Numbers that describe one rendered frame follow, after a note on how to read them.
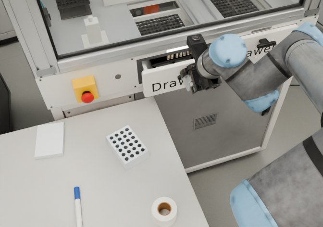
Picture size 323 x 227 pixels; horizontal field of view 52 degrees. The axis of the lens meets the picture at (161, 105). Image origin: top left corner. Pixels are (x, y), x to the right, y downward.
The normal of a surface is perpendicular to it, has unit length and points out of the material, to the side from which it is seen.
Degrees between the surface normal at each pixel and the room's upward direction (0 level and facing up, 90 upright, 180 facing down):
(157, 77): 90
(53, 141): 0
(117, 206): 0
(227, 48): 35
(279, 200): 43
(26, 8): 90
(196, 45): 3
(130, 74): 90
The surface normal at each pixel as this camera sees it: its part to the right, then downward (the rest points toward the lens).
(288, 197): -0.62, -0.22
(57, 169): -0.02, -0.66
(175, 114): 0.31, 0.71
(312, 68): -0.77, -0.60
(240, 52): 0.15, -0.14
